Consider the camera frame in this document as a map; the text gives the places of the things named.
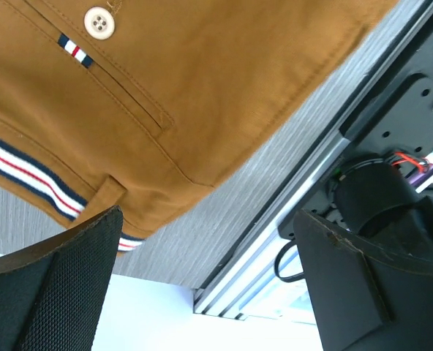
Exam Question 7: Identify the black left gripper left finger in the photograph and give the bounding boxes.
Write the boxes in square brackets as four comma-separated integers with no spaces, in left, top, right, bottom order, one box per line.
[0,206,123,350]

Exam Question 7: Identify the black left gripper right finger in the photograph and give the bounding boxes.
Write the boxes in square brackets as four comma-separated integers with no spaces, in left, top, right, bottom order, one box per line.
[293,197,433,350]

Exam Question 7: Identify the mustard brown trousers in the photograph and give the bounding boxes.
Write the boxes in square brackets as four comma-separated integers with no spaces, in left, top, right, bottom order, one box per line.
[0,1,395,252]

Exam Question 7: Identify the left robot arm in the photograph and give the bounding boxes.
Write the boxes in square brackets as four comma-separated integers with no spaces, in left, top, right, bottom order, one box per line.
[0,156,433,350]

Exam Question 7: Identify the aluminium frame rail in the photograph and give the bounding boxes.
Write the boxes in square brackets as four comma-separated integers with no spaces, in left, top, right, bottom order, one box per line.
[192,21,433,321]

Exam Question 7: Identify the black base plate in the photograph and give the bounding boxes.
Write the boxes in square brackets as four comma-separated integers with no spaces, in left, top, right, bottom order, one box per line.
[277,1,433,240]

